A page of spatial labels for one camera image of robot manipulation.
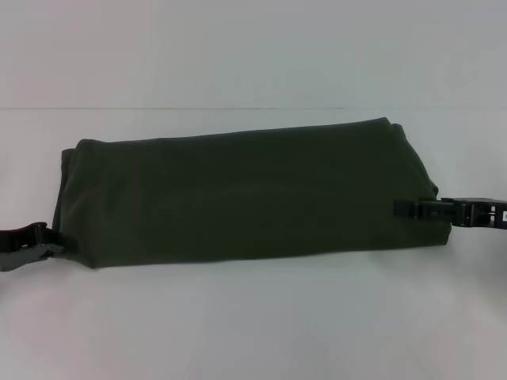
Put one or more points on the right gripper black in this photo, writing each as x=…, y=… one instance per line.
x=481, y=213

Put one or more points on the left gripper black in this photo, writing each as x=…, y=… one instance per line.
x=20, y=247

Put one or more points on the dark green t-shirt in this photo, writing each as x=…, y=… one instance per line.
x=245, y=198

